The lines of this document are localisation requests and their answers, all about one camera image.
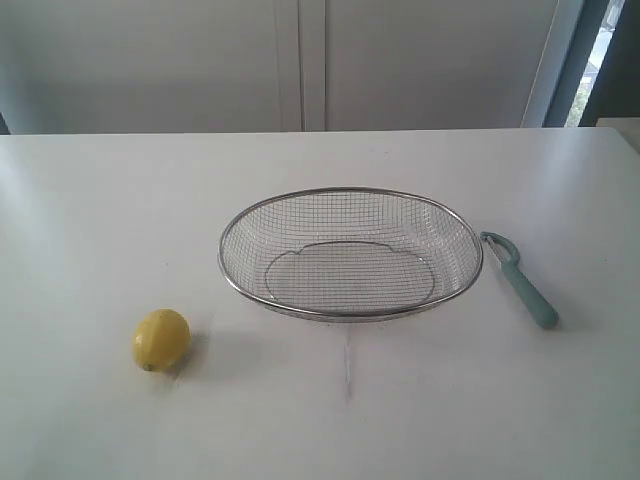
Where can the yellow lemon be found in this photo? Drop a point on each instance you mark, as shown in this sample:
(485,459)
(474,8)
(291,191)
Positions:
(161,340)

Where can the teal handled peeler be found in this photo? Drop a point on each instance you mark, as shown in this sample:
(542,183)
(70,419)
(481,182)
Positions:
(508,255)

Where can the oval metal wire basket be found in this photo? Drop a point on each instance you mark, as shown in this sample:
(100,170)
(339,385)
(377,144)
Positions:
(349,254)

